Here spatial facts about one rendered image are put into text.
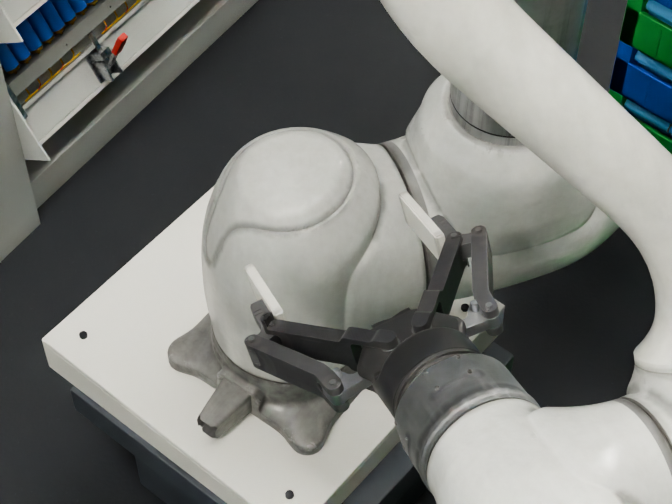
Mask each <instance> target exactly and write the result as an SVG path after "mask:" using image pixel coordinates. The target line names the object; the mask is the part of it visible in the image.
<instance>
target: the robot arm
mask: <svg viewBox="0 0 672 504"><path fill-rule="evenodd" d="M380 2H381V3H382V5H383V6H384V8H385V9H386V11H387V12H388V14H389V15H390V17H391V18H392V19H393V21H394V22H395V23H396V25H397V26H398V28H399V29H400V30H401V31H402V33H403V34H404V35H405V36H406V37H407V39H408V40H409V41H410V42H411V43H412V45H413V46H414V47H415V48H416V49H417V50H418V51H419V52H420V53H421V54H422V55H423V56H424V57H425V58H426V59H427V61H428V62H429V63H430V64H431V65H432V66H433V67H434V68H435V69H436V70H437V71H439V72H440V73H441V75H440V76H439V77H438V78H437V79H436V80H435V81H434V82H433V83H432V84H431V86H430V87H429V88H428V90H427V92H426V94H425V96H424V98H423V101H422V104H421V105H420V107H419V109H418V110H417V112H416V114H415V115H414V117H413V118H412V120H411V122H410V123H409V125H408V126H407V129H406V135H405V136H402V137H399V138H396V139H393V140H390V141H386V142H383V143H380V144H365V143H355V142H353V141H352V140H350V139H348V138H346V137H343V136H341V135H339V134H336V133H333V132H329V131H326V130H321V129H316V128H308V127H291V128H283V129H278V130H274V131H271V132H268V133H265V134H263V135H261V136H259V137H257V138H255V139H253V140H251V141H250V142H248V143H247V144H246V145H244V146H243V147H242V148H241V149H240V150H239V151H238V152H237V153H236V154H235V155H234V156H233V157H232V158H231V160H230V161H229V162H228V164H227V165H226V166H225V168H224V169H223V171H222V173H221V175H220V176H219V178H218V180H217V182H216V184H215V186H214V189H213V191H212V194H211V197H210V200H209V203H208V206H207V209H206V214H205V218H204V224H203V230H202V247H201V260H202V275H203V286H204V293H205V298H206V303H207V308H208V311H209V312H208V313H207V314H206V316H205V317H204V318H203V319H202V320H201V321H200V322H199V323H198V324H197V325H196V326H195V327H194V328H192V329H191V330H190V331H188V332H187V333H185V334H183V335H182V336H180V337H178V338H177V339H175V340H174V341H173V342H172V343H171V344H170V346H169V348H168V352H167V353H168V360H169V364H170V366H171V367H172V368H173V369H174V370H176V371H178V372H181V373H184V374H188V375H191V376H194V377H196V378H198V379H200V380H202V381H204V382H205V383H207V384H208V385H210V386H211V387H213V388H214V389H215V391H214V393H213V394H212V396H211V397H210V399H209V400H208V402H207V403H206V405H205V406H204V408H203V410H202V411H201V413H200V414H199V416H198V418H197V423H198V426H199V425H200V426H201V427H203V428H202V431H203V432H204V433H206V434H207V435H208V436H210V437H211V438H219V437H220V436H221V435H223V434H224V433H225V432H227V431H228V430H229V429H230V428H232V427H233V426H234V425H235V424H237V423H238V422H239V421H240V420H242V419H243V418H244V417H246V416H247V415H248V414H249V413H251V414H252V415H254V416H255V417H257V418H258V419H260V420H261V421H263V422H264V423H266V424H267V425H269V426H270V427H272V428H273V429H275V430H276V431H277V432H279V433H280V434H281V435H282V436H283V437H284V438H285V440H286V441H287V442H288V443H289V445H290V446H291V447H292V449H293V450H294V451H295V452H297V453H299V454H301V455H313V454H316V453H318V452H319V451H320V450H321V449H322V448H323V446H324V444H325V441H326V439H327V436H328V433H329V431H330V429H331V428H332V426H333V425H334V423H335V422H336V421H337V420H338V418H339V417H340V416H341V415H342V414H343V413H344V412H345V411H347V410H348V409H349V407H350V404H351V403H352V402H353V401H354V400H355V398H356V397H357V396H358V395H359V394H360V393H361V391H363V390H364V389H367V390H370V391H373V392H375V393H376V394H377V395H378V396H379V397H380V399H381V400H382V402H383V403H384V404H385V406H386V407H387V409H388V410H389V412H390V413H391V415H392V416H393V418H394V421H395V422H394V423H395V425H396V428H397V431H398V434H399V437H400V440H401V443H402V445H403V446H402V448H403V449H404V450H405V452H406V453H407V455H408V456H409V458H410V460H411V462H412V464H413V465H414V467H415V468H416V470H417V471H418V473H419V474H420V477H421V479H422V481H423V483H424V484H425V486H426V487H427V489H428V490H429V491H430V492H431V493H432V494H433V496H434V498H435V501H436V504H672V154H671V153H670V152H669V151H667V150H666V149H665V148H664V147H663V146H662V145H661V144H660V143H659V142H658V141H657V140H656V139H655V138H654V137H653V136H652V135H651V134H650V133H649V132H648V131H647V130H646V129H645V128H644V127H643V126H642V125H641V124H640V123H639V122H638V121H637V120H636V119H635V118H634V117H633V116H632V115H631V114H629V113H628V112H627V111H626V110H625V109H624V108H623V107H622V106H621V105H620V104H619V103H618V102H617V101H616V100H615V99H614V98H613V97H612V96H611V95H610V94H609V93H608V92H607V91H606V90H605V89H604V88H603V87H602V86H601V85H599V84H598V83H597V82H596V81H595V80H594V79H593V78H592V77H591V76H590V75H589V74H588V73H587V72H586V71H585V70H584V69H583V68H582V67H581V66H580V65H579V64H578V63H577V62H576V60H577V55H578V50H579V44H580V39H581V34H582V29H583V24H584V19H585V13H586V8H587V3H588V0H380ZM619 227H620V228H621V229H622V230H623V231H624V232H625V233H626V234H627V235H628V237H629V238H630V239H631V240H632V241H633V243H634V244H635V245H636V247H637V248H638V250H639V251H640V253H641V255H642V257H643V259H644V261H645V262H646V264H647V267H648V269H649V272H650V275H651V278H652V282H653V287H654V293H655V315H654V321H653V324H652V326H651V328H650V331H649V332H648V334H647V335H646V337H645V338H644V339H643V341H642V342H641V343H640V344H639V345H638V346H637V347H636V348H635V350H634V361H635V365H634V371H633V374H632V378H631V380H630V382H629V384H628V387H627V392H626V393H627V395H625V396H622V397H620V398H617V399H614V400H610V401H607V402H603V403H598V404H592V405H584V406H573V407H543V408H541V407H540V406H539V404H538V403H537V402H536V401H535V400H534V398H532V397H531V396H530V395H529V394H528V393H527V392H526V391H525V390H524V389H523V387H522V386H521V385H520V384H519V383H518V381H517V380H516V379H515V378H514V376H513V375H512V374H511V373H510V372H509V370H508V369H507V368H506V367H505V366H504V365H503V364H502V363H501V362H500V361H498V360H497V359H495V358H493V357H490V356H487V355H484V354H481V352H480V351H479V350H478V349H477V347H476V346H475V345H474V344H473V342H472V341H471V340H470V339H469V337H471V336H473V335H476V334H478V333H481V332H483V331H486V332H487V333H488V334H489V335H490V336H497V335H500V334H501V333H502V332H503V326H502V321H501V317H500V313H499V309H498V305H497V302H496V301H495V299H494V290H497V289H501V288H504V287H508V286H511V285H515V284H518V283H521V282H524V281H527V280H530V279H533V278H536V277H539V276H542V275H545V274H548V273H550V272H553V271H556V270H558V269H561V268H563V267H566V266H568V265H570V264H572V263H574V262H576V261H578V260H579V259H581V258H583V257H585V256H586V255H588V254H589V253H590V252H592V251H593V250H595V249H596V248H597V247H599V246H600V245H601V244H602V243H603V242H604V241H606V240H607V239H608V238H609V237H610V236H611V235H612V234H613V233H614V232H615V231H616V230H617V229H618V228H619ZM470 296H474V300H472V301H471V302H470V307H469V308H468V315H467V317H466V318H465V319H463V320H462V319H461V318H459V317H457V316H452V315H449V314H450V311H451V308H452V305H453V302H454V300H456V299H462V298H466V297H470ZM417 308H418V309H417Z"/></svg>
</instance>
